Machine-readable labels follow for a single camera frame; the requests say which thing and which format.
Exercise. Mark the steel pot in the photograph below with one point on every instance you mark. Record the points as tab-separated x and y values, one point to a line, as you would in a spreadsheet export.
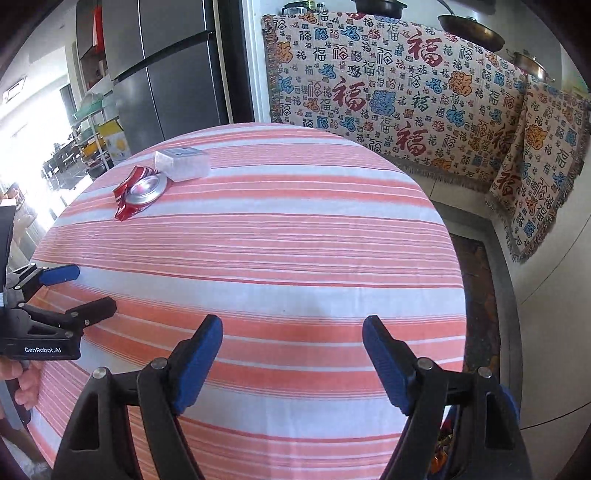
531	64

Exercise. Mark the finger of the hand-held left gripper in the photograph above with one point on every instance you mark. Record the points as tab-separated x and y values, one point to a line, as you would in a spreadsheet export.
92	309
60	275

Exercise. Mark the seasoning bottle rack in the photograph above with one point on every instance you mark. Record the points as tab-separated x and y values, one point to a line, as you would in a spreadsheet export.
302	7

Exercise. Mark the round table pink striped cloth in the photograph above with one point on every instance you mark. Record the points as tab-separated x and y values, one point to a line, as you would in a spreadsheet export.
277	254

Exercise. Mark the person's left hand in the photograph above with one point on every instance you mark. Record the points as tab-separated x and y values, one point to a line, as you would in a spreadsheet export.
28	385

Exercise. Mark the red hanging bag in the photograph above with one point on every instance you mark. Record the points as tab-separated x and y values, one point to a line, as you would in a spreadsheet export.
98	27

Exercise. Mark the grey refrigerator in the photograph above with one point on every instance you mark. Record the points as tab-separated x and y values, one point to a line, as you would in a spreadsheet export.
175	69

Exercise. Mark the clear plastic box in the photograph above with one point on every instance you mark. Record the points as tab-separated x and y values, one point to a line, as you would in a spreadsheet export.
184	164

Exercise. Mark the green white shelf rack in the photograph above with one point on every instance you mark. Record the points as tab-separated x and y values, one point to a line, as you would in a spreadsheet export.
90	129

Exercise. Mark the dark dining furniture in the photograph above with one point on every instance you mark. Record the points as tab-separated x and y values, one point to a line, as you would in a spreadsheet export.
64	166

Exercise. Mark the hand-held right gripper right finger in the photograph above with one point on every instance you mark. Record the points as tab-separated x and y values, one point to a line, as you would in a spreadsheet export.
383	360

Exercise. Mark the crushed red can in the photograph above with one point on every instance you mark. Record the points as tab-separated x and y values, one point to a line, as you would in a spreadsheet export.
145	189

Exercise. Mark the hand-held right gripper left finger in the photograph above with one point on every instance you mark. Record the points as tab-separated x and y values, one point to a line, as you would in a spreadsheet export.
198	364

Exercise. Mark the large printed cloth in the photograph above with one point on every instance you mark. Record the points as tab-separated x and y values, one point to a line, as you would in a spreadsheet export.
392	92

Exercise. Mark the dark wok with lid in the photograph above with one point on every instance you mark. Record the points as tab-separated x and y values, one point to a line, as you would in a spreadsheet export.
471	30

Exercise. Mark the grey wall cabinet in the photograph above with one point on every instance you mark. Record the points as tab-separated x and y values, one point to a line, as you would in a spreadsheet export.
90	41

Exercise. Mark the yellow cardboard box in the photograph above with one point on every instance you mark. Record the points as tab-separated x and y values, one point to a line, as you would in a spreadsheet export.
115	141

